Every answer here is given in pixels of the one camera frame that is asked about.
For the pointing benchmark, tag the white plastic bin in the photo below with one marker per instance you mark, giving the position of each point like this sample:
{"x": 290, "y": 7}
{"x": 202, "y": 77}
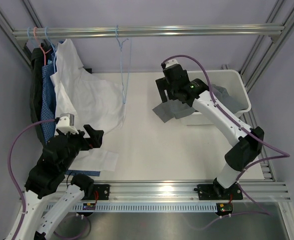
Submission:
{"x": 232, "y": 82}

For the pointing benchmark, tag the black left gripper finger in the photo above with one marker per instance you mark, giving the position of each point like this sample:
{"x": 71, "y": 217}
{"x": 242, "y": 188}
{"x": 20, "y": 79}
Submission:
{"x": 94, "y": 142}
{"x": 92, "y": 132}

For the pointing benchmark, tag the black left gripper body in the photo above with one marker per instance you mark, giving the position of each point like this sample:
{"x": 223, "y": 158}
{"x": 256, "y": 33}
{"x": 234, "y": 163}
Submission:
{"x": 77, "y": 143}

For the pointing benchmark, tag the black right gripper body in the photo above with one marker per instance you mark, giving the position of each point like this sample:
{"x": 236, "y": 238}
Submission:
{"x": 171, "y": 93}

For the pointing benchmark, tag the black garment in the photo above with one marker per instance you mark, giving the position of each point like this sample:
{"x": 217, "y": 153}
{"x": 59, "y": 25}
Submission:
{"x": 38, "y": 60}

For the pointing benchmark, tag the light blue hanger leftmost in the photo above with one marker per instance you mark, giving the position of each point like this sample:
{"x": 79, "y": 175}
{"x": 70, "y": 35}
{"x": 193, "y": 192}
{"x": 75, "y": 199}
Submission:
{"x": 30, "y": 38}

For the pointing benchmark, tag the aluminium hanging rail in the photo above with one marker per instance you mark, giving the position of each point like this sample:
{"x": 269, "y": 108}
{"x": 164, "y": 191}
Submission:
{"x": 263, "y": 29}

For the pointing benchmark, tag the white shirt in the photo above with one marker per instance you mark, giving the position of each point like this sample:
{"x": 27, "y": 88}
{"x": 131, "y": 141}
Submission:
{"x": 92, "y": 101}

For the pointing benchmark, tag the blue checkered shirt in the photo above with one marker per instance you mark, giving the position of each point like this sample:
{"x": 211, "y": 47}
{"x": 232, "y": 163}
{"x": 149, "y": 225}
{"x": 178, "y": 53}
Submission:
{"x": 48, "y": 100}

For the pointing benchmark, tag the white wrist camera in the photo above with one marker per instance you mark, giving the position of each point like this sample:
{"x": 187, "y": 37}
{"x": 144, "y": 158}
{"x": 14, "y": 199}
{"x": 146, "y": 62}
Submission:
{"x": 66, "y": 124}
{"x": 169, "y": 63}

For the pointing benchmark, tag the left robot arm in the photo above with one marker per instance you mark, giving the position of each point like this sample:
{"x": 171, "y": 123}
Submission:
{"x": 32, "y": 223}

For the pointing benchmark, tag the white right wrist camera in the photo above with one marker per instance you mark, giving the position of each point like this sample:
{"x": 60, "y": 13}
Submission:
{"x": 169, "y": 63}

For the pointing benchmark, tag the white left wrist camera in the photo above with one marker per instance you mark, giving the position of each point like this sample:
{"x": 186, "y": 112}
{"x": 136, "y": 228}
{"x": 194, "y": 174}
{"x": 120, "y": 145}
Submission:
{"x": 66, "y": 124}

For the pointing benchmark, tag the blue wire hanger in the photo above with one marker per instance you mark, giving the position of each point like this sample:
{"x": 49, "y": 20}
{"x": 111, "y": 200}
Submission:
{"x": 124, "y": 82}

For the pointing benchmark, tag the white slotted cable duct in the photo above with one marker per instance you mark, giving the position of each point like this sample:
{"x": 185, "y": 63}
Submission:
{"x": 161, "y": 207}

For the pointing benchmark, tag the grey button-up shirt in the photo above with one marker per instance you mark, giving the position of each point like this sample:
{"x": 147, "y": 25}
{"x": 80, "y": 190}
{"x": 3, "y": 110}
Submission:
{"x": 176, "y": 109}

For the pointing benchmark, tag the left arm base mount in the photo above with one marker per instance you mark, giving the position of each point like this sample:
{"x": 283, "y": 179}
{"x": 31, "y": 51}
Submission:
{"x": 101, "y": 191}

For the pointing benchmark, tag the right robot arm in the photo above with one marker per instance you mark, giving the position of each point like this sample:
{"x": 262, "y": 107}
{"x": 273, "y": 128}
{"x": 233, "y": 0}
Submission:
{"x": 245, "y": 141}

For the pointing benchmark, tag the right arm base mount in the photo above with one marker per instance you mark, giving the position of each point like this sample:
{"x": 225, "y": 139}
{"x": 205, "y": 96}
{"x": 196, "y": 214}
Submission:
{"x": 214, "y": 191}

